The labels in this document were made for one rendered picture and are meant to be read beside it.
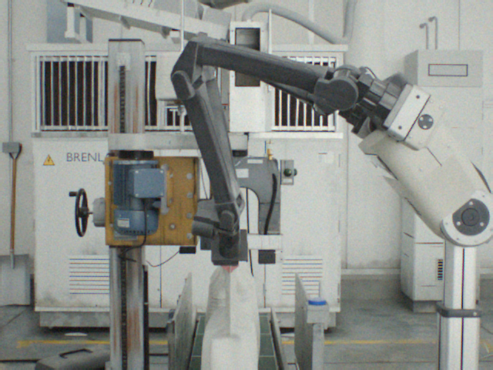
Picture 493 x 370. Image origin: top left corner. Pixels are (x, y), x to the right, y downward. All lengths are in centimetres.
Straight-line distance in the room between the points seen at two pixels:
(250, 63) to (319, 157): 367
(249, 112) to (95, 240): 150
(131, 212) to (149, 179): 14
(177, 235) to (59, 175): 292
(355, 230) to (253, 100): 229
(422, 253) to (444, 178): 442
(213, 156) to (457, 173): 61
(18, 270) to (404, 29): 398
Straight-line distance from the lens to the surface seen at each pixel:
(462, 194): 198
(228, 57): 177
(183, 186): 266
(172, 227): 266
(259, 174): 265
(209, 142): 188
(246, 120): 487
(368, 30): 582
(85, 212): 279
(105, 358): 440
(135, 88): 274
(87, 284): 557
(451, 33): 702
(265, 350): 375
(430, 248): 633
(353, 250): 682
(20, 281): 676
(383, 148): 187
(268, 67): 175
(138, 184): 240
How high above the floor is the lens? 139
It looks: 3 degrees down
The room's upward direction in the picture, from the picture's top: straight up
